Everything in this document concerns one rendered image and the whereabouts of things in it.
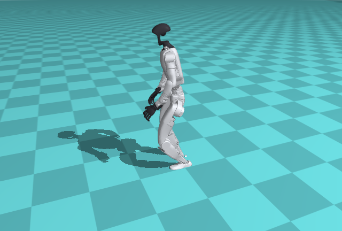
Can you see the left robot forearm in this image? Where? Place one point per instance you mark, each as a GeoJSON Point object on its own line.
{"type": "Point", "coordinates": [165, 95]}

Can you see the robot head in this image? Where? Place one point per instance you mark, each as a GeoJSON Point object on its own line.
{"type": "Point", "coordinates": [160, 30]}

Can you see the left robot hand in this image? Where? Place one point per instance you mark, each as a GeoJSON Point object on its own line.
{"type": "Point", "coordinates": [150, 110]}

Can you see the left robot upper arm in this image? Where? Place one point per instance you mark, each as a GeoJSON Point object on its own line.
{"type": "Point", "coordinates": [170, 60]}

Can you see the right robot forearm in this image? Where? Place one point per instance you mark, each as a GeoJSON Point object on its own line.
{"type": "Point", "coordinates": [162, 82]}

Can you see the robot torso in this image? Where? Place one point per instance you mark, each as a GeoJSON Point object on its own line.
{"type": "Point", "coordinates": [177, 92]}

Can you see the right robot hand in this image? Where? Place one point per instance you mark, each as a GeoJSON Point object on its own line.
{"type": "Point", "coordinates": [153, 95]}

